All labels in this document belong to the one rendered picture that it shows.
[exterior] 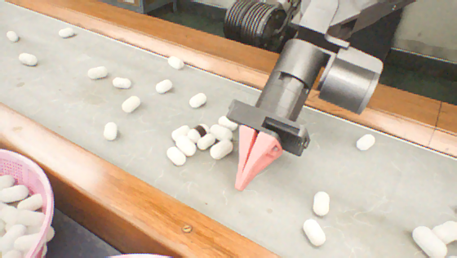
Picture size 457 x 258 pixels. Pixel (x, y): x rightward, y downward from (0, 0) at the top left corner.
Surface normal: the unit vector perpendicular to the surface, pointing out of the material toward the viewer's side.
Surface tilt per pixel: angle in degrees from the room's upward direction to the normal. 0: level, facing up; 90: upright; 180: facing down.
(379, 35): 86
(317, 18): 41
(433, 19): 90
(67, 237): 0
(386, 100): 0
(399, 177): 0
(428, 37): 88
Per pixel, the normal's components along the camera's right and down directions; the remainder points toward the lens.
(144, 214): 0.04, -0.78
